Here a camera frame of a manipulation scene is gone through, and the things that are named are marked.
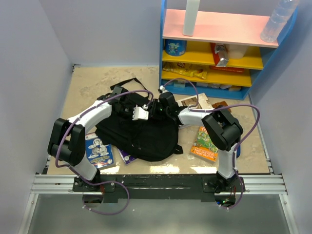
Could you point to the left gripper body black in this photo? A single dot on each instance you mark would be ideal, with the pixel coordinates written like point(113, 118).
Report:
point(126, 113)

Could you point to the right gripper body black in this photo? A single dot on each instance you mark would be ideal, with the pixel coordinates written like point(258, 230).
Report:
point(158, 111)

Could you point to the black student backpack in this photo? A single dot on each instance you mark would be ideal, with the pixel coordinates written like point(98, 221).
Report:
point(149, 140)

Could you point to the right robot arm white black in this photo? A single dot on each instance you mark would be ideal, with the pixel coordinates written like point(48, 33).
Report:
point(223, 129)

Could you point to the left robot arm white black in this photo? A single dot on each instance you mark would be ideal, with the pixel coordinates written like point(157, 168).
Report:
point(67, 140)

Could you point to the yellow chips bag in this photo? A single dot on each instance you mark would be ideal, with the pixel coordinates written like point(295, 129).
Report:
point(186, 69)

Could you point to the white coffee cover book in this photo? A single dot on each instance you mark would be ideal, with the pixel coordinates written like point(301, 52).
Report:
point(200, 102)

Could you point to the purple book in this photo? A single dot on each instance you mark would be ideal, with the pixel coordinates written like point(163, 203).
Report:
point(126, 158)

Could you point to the blue cartoon book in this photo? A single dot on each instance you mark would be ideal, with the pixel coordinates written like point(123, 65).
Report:
point(99, 154)

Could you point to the orange treehouse book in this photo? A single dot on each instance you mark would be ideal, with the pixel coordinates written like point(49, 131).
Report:
point(203, 146)

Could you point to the brown leather wallet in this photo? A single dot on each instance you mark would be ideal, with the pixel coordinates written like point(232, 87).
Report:
point(219, 105)

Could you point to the blue round tin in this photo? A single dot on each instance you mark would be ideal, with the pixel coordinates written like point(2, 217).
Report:
point(175, 47)

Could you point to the colourful wooden shelf unit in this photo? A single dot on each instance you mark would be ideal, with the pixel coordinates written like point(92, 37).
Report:
point(225, 28)

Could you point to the red flat packet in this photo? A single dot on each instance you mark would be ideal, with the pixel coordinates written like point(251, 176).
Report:
point(227, 69)

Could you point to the blue pencil case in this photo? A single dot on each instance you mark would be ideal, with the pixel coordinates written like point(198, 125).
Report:
point(238, 152)

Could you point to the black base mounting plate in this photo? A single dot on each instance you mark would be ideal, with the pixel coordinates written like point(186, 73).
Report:
point(203, 187)

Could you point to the white plastic tub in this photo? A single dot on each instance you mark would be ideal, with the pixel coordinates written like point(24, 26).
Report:
point(236, 51)

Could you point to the white tall bottle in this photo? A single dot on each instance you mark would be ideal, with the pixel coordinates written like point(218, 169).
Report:
point(191, 11)

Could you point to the clear plastic water bottle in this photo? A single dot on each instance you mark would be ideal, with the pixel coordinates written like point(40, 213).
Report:
point(278, 20)

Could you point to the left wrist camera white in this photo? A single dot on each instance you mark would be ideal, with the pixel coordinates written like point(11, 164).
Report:
point(140, 114)

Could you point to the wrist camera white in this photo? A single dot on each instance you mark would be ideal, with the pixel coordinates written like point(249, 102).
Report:
point(140, 114)
point(162, 89)

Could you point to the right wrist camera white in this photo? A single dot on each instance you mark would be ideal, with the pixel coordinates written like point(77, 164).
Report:
point(162, 89)

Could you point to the aluminium rail frame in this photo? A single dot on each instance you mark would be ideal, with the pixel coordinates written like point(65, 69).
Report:
point(54, 208)

